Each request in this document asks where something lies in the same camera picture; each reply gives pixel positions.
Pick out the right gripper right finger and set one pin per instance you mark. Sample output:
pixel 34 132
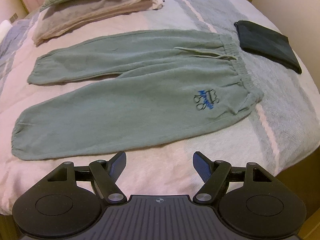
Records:
pixel 214 175

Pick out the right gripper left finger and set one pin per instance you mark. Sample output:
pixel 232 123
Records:
pixel 105 174

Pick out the grey-green sweatpants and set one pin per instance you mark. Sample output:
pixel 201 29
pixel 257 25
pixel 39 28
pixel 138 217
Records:
pixel 154 87

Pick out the folded dark green garment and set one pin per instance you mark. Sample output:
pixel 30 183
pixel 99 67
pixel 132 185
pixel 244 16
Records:
pixel 259 40

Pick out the white quilted pillow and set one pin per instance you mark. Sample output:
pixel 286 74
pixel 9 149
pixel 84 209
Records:
pixel 5 26

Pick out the beige folded blanket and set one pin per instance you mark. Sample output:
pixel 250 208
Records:
pixel 59 19

